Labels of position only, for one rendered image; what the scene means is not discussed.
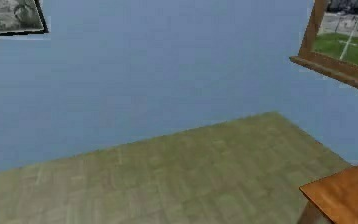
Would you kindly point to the brown wooden table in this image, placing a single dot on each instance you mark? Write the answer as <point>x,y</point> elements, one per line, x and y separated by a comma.
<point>343,196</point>

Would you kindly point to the black framed grey picture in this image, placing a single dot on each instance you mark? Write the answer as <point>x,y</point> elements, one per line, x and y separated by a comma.
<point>10,15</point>

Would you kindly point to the brown wooden framed window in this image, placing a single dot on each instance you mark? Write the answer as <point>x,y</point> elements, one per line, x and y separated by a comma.
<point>343,40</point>

